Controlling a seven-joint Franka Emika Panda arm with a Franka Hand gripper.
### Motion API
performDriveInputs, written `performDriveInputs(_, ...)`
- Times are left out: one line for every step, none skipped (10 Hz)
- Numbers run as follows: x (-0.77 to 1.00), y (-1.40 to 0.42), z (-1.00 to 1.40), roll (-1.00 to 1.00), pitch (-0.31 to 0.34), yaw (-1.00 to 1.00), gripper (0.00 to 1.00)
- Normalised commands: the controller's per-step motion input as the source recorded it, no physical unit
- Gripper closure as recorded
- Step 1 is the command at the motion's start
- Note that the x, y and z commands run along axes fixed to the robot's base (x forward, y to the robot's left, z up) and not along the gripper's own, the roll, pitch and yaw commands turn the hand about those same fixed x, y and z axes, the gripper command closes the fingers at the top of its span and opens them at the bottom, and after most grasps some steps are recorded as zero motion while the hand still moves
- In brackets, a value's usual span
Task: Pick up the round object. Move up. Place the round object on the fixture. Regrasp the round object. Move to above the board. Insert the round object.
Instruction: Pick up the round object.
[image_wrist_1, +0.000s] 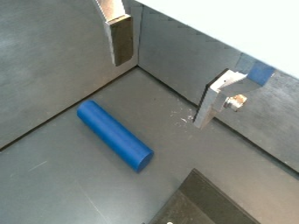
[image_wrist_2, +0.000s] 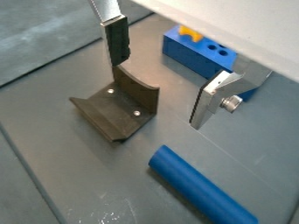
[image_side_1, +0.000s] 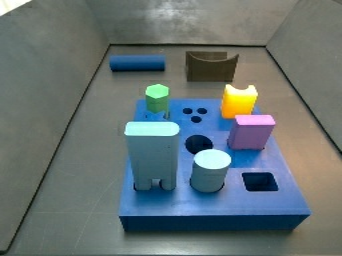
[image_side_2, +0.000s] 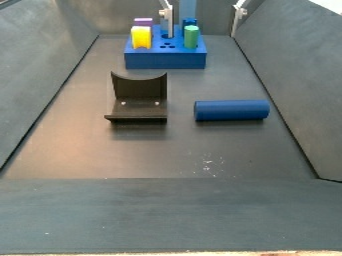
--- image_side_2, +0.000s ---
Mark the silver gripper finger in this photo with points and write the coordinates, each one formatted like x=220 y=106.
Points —
x=166 y=13
x=240 y=13

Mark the long blue cylinder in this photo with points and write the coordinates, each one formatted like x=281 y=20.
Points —
x=232 y=110

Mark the light blue round peg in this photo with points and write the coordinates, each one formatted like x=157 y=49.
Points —
x=165 y=26

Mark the blue peg board base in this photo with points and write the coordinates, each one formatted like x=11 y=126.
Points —
x=168 y=54

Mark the tall light blue block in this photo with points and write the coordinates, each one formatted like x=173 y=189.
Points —
x=188 y=9

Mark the blue star peg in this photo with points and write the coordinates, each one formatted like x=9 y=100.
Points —
x=188 y=22

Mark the purple rectangular block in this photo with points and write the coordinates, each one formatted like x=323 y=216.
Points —
x=145 y=21

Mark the green hexagonal peg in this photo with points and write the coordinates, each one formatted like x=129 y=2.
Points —
x=192 y=33

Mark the yellow notched block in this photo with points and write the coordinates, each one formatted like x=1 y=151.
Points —
x=141 y=37

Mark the black curved cradle stand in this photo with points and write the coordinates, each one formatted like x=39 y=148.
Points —
x=141 y=99

